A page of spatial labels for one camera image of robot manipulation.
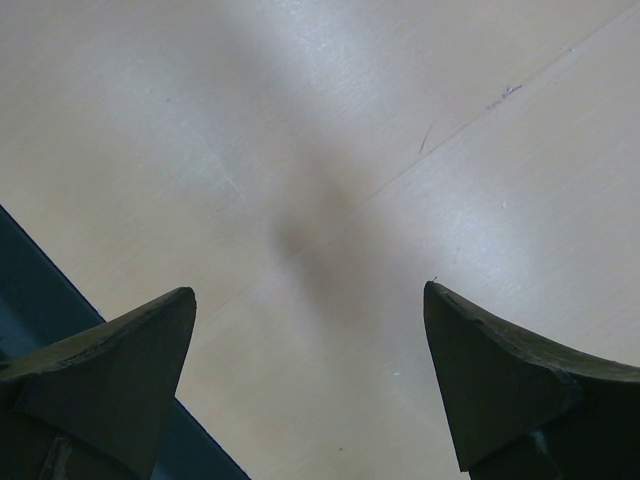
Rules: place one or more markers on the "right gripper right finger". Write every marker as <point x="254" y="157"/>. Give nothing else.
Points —
<point x="521" y="406"/>

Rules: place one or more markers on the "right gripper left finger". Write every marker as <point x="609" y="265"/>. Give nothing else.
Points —
<point x="95" y="405"/>

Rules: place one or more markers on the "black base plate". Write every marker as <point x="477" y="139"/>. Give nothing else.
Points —
<point x="40" y="306"/>

